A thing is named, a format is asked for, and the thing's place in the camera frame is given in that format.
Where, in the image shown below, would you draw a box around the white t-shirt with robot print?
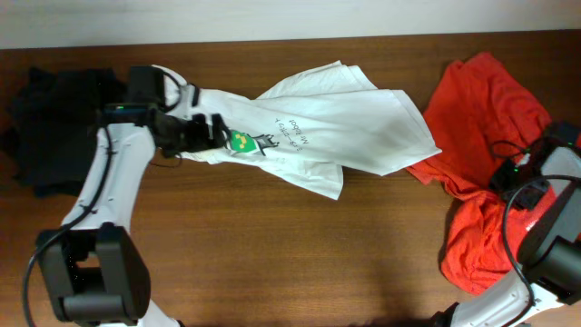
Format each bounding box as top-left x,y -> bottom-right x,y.
183,61 -> 441,200

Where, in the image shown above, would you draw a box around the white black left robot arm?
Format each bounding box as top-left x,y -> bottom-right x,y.
28,65 -> 230,326

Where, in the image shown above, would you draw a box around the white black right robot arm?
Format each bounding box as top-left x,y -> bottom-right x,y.
428,122 -> 580,327

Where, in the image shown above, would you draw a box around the black folded clothes pile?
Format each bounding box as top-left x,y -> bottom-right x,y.
1,67 -> 126,197

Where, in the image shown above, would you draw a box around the red t-shirt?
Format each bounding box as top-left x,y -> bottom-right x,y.
408,53 -> 556,295

